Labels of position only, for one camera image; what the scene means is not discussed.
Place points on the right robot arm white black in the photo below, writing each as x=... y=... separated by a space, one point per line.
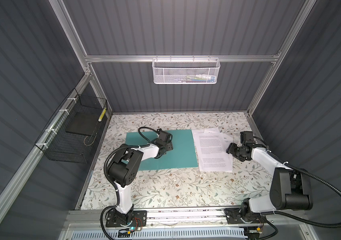
x=290 y=189

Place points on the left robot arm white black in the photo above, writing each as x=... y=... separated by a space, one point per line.
x=122 y=166

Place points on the white perforated cable tray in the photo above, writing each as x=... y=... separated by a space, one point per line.
x=182 y=233

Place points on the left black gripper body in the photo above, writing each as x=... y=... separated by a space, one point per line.
x=168 y=147

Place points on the black wire mesh basket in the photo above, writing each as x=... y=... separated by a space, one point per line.
x=57 y=145

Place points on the yellow marker pen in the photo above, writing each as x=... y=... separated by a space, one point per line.
x=102 y=115

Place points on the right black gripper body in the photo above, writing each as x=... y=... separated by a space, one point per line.
x=242 y=158

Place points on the white wire mesh basket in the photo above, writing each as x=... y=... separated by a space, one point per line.
x=166 y=70

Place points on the pens in white basket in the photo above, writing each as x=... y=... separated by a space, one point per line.
x=210 y=79

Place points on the printed paper sheet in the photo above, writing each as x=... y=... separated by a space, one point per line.
x=218 y=130
x=211 y=148

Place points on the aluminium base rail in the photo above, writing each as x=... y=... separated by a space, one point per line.
x=157 y=218

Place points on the black flat pad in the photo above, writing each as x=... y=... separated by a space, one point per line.
x=83 y=124

